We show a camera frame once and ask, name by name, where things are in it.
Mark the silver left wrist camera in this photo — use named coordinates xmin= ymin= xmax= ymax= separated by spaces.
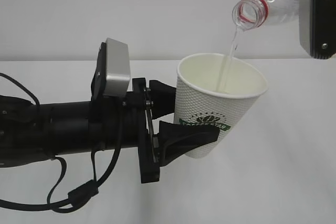
xmin=91 ymin=38 xmax=131 ymax=101

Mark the clear water bottle red label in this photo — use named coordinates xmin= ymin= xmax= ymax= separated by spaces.
xmin=232 ymin=0 xmax=299 ymax=31

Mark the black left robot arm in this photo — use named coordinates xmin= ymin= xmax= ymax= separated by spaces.
xmin=1 ymin=78 xmax=219 ymax=184

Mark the black camera cable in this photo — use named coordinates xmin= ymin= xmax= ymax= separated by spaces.
xmin=0 ymin=72 xmax=124 ymax=209

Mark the white paper cup green logo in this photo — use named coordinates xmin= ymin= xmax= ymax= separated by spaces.
xmin=174 ymin=53 xmax=268 ymax=158

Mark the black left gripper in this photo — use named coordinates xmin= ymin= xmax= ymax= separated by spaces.
xmin=123 ymin=78 xmax=220 ymax=184

